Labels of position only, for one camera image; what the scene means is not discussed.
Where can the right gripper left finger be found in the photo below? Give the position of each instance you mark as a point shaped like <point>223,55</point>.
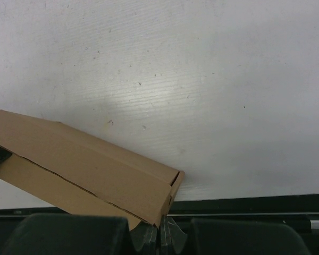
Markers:
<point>75,234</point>

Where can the brown cardboard paper box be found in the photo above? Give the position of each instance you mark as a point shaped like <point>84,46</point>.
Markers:
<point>82,174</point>

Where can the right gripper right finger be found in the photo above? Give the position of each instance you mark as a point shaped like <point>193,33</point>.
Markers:
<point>231,234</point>

